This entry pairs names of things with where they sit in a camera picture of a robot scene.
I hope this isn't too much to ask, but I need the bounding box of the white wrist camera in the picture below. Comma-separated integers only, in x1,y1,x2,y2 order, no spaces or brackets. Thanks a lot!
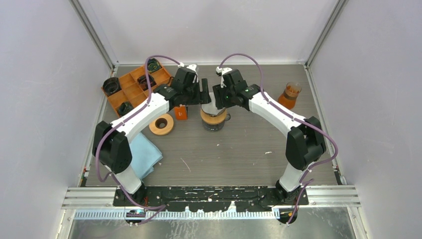
178,62,199,83
215,66,232,88

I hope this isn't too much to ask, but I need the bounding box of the purple cable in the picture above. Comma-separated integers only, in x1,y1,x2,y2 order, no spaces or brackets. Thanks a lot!
218,53,339,225
95,54,185,225

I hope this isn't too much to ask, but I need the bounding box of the small black cup in tray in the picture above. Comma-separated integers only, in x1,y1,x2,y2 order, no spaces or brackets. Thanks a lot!
116,102,134,117

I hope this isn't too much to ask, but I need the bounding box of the wooden dripper ring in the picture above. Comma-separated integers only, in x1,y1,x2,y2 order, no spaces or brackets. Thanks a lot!
199,110,228,125
149,113,174,136

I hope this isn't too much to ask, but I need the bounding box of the dark patterned cup in tray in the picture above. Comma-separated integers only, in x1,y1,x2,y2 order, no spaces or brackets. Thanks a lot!
146,58,162,74

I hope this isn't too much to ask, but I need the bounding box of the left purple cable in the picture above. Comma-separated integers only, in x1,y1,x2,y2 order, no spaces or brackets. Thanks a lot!
95,54,185,225

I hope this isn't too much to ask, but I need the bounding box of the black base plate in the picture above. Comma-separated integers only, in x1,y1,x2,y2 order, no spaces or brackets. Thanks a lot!
113,186,309,223

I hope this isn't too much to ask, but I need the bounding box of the light blue cloth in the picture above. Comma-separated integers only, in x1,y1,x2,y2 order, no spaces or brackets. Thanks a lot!
129,133,163,180

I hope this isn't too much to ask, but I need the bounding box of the orange wooden compartment tray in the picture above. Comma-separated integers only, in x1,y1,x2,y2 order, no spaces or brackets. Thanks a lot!
101,66,173,117

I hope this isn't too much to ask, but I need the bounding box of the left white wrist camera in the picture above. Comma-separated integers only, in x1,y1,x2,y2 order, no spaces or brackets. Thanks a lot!
178,62,199,83

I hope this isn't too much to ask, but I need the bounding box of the amber glass carafe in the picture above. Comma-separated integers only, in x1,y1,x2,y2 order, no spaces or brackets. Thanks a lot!
278,82,302,110

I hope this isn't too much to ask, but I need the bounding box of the black cup beside tray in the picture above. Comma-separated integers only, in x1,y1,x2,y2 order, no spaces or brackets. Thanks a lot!
103,77,121,96

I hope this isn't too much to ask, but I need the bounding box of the clear glass mug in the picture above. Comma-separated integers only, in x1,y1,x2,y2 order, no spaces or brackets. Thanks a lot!
202,113,231,132

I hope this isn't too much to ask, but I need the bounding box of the orange coffee filter box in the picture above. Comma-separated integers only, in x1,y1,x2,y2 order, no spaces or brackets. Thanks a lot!
174,105,188,120

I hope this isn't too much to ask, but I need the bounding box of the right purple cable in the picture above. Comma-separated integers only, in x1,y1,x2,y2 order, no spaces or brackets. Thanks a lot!
218,53,339,225

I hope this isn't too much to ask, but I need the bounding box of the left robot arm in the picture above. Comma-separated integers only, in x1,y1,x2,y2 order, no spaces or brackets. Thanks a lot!
93,64,209,206

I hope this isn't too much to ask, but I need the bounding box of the white paper coffee filter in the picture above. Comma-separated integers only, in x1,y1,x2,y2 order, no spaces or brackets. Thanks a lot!
201,92,226,117

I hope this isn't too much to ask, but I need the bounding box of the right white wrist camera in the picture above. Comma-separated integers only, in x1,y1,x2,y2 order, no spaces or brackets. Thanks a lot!
215,66,232,88

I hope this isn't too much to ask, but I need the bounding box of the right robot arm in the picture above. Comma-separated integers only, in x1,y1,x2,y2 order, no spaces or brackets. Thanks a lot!
212,67,326,205

